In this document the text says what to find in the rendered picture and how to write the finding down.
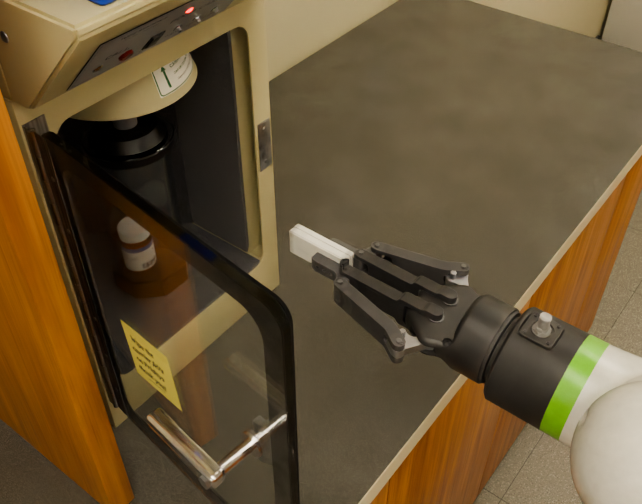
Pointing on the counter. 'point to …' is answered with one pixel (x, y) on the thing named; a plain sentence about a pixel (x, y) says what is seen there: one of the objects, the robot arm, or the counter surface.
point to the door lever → (210, 474)
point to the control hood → (59, 39)
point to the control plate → (135, 38)
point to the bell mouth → (145, 93)
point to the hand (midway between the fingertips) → (321, 251)
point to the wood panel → (37, 326)
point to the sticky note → (151, 365)
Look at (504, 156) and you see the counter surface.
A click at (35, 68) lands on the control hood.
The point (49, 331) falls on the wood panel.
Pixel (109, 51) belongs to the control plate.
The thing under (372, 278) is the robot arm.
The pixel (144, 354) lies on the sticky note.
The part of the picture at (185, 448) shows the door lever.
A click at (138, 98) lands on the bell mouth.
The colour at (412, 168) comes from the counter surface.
